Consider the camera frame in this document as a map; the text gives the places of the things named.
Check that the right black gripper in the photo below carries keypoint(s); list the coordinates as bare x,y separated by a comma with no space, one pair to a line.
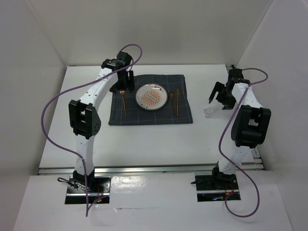
229,104

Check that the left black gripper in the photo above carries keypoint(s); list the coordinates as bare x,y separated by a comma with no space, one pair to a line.
127,85

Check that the copper fork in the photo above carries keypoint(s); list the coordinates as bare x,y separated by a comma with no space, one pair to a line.
122,93

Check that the clear faceted drinking glass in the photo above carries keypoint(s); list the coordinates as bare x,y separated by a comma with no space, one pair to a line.
211,112

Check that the orange patterned plate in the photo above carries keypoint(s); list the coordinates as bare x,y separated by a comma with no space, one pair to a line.
151,97

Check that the dark grey checked cloth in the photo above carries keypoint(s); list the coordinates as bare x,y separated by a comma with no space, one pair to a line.
138,116

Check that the copper knife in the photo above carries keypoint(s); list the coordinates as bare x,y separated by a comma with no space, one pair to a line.
178,101

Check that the copper spoon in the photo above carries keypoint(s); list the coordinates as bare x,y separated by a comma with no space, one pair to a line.
171,98

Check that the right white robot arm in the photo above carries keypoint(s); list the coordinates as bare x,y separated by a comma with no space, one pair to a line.
225,169

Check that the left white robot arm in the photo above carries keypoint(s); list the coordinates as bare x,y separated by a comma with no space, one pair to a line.
83,113

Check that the front aluminium rail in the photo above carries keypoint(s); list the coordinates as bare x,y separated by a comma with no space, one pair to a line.
133,170

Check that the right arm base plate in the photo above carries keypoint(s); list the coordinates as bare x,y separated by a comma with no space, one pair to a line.
209,190

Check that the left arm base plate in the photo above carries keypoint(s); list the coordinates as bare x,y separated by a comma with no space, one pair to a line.
75,193

